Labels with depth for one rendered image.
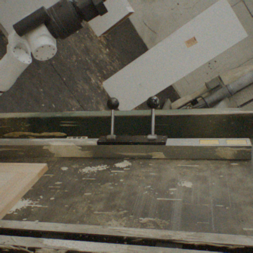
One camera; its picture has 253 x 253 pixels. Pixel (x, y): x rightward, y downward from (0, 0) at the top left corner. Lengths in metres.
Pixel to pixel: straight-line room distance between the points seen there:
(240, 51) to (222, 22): 4.54
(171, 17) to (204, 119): 7.93
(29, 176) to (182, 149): 0.41
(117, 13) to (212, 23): 1.99
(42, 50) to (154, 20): 8.19
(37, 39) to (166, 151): 0.45
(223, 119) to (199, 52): 3.48
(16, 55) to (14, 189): 0.37
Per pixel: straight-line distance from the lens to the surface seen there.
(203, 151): 0.88
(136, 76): 4.70
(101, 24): 5.99
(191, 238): 0.51
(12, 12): 3.59
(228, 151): 0.88
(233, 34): 4.54
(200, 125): 1.11
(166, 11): 8.98
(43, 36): 0.90
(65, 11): 0.89
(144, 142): 0.88
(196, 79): 9.10
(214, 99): 6.43
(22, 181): 0.85
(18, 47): 1.00
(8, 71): 0.98
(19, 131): 1.32
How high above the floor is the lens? 1.80
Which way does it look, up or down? 22 degrees down
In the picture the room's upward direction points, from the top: 59 degrees clockwise
